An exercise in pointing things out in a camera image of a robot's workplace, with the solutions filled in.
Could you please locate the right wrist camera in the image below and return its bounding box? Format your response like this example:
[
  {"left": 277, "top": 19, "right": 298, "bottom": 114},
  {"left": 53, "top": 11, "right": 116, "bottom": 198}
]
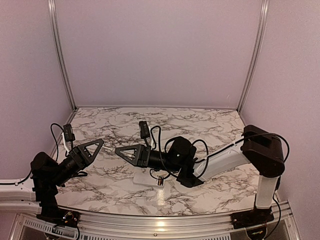
[{"left": 138, "top": 120, "right": 152, "bottom": 146}]

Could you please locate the white remote control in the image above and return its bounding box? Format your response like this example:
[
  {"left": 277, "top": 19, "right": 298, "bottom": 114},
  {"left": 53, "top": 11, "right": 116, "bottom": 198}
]
[{"left": 133, "top": 172, "right": 164, "bottom": 189}]

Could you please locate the left aluminium frame post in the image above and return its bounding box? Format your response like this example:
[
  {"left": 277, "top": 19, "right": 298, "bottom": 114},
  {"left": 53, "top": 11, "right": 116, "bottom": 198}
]
[{"left": 47, "top": 0, "right": 77, "bottom": 112}]

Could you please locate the right aluminium frame post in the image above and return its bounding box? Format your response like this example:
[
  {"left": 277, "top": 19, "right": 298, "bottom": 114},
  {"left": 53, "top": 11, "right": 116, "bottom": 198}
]
[{"left": 236, "top": 0, "right": 270, "bottom": 115}]

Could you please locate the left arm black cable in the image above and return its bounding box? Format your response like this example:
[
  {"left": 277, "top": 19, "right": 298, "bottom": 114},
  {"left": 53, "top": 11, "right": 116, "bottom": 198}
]
[{"left": 50, "top": 122, "right": 66, "bottom": 161}]

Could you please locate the aluminium frame post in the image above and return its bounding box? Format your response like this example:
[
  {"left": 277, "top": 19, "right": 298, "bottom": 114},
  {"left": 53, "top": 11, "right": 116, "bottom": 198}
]
[
  {"left": 47, "top": 0, "right": 77, "bottom": 112},
  {"left": 236, "top": 0, "right": 270, "bottom": 115}
]

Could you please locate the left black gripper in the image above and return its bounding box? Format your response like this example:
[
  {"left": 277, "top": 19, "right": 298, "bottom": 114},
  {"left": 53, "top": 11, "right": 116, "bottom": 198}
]
[{"left": 50, "top": 138, "right": 104, "bottom": 187}]

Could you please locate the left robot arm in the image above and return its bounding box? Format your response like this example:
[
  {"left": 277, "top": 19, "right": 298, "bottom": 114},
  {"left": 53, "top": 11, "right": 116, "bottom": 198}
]
[{"left": 0, "top": 138, "right": 104, "bottom": 223}]

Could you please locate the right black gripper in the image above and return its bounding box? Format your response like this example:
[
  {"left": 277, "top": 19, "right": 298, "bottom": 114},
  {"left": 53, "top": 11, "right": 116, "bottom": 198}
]
[{"left": 114, "top": 143, "right": 182, "bottom": 174}]

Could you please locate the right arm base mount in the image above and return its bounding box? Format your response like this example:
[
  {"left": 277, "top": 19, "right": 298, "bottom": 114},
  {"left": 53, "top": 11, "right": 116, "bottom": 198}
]
[{"left": 230, "top": 209, "right": 275, "bottom": 229}]

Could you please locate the silver pen tool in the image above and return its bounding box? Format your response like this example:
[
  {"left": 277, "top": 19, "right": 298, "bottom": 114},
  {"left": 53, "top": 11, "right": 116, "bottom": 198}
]
[{"left": 102, "top": 146, "right": 133, "bottom": 158}]

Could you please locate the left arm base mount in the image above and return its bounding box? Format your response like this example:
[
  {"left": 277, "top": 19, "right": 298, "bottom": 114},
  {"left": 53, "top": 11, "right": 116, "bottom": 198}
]
[{"left": 36, "top": 208, "right": 80, "bottom": 228}]

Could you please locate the battery in remote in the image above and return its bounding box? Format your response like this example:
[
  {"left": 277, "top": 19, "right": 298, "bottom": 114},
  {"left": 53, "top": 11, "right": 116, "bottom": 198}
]
[{"left": 157, "top": 176, "right": 164, "bottom": 186}]

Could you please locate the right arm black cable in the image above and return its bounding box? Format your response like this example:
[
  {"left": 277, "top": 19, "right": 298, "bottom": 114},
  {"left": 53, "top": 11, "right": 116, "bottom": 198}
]
[{"left": 148, "top": 124, "right": 291, "bottom": 180}]

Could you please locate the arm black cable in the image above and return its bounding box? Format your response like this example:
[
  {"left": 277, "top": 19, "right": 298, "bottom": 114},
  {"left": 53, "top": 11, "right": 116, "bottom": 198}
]
[
  {"left": 50, "top": 122, "right": 66, "bottom": 161},
  {"left": 148, "top": 124, "right": 291, "bottom": 180}
]

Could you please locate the front aluminium rail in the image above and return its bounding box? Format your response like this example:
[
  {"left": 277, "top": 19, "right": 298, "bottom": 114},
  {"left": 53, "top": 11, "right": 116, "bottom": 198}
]
[{"left": 9, "top": 201, "right": 301, "bottom": 240}]

